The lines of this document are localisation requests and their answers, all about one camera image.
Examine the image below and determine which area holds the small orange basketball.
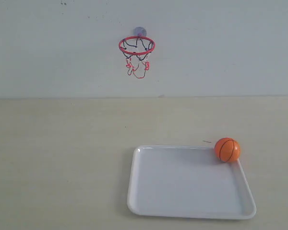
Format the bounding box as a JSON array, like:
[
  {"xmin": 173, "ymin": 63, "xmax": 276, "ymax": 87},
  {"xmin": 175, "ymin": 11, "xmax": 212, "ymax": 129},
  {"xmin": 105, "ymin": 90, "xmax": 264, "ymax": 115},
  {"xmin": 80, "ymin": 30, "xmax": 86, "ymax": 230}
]
[{"xmin": 214, "ymin": 138, "xmax": 240, "ymax": 162}]

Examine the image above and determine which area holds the red mini basketball hoop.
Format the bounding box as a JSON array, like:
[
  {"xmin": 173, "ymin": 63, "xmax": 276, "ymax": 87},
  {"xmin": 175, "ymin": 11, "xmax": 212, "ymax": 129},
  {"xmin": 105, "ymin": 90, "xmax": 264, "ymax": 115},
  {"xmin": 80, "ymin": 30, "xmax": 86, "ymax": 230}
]
[{"xmin": 118, "ymin": 35, "xmax": 156, "ymax": 79}]

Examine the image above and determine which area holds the white plastic tray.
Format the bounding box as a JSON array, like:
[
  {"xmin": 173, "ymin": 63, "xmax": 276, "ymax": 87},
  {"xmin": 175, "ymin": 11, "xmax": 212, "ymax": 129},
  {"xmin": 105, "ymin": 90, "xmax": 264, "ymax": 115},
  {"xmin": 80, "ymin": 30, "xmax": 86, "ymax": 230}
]
[{"xmin": 127, "ymin": 145, "xmax": 256, "ymax": 220}]

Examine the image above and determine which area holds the clear suction cup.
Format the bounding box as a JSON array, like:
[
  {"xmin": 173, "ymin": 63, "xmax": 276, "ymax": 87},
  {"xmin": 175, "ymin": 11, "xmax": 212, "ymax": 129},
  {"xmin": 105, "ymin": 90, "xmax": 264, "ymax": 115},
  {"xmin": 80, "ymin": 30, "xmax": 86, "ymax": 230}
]
[{"xmin": 133, "ymin": 27, "xmax": 146, "ymax": 37}]

